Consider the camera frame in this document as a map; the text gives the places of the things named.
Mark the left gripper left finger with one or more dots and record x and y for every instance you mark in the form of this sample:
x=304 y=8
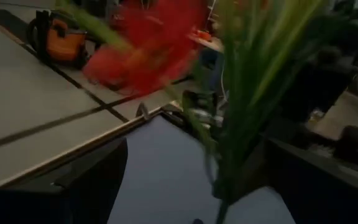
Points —
x=82 y=202

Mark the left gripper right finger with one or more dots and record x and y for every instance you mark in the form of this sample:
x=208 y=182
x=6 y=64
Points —
x=328 y=199

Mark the red flower bunch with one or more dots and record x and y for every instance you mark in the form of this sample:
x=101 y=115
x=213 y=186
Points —
x=154 y=56

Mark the wooden table board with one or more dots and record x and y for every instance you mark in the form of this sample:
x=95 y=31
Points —
x=73 y=150

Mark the black table clamp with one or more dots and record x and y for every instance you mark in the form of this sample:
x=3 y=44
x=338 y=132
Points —
x=143 y=111

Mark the black orange shop vacuum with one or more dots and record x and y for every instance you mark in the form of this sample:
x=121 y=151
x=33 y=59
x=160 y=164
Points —
x=64 y=43

